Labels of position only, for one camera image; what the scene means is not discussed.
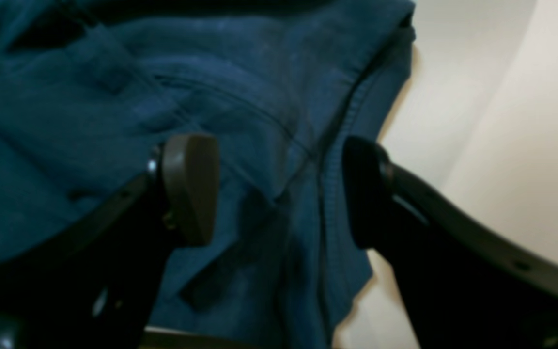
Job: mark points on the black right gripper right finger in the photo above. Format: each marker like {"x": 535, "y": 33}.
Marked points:
{"x": 463, "y": 286}

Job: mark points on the dark blue T-shirt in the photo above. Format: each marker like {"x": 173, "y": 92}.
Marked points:
{"x": 88, "y": 87}

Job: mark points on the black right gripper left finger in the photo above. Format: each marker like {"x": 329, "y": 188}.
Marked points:
{"x": 94, "y": 285}

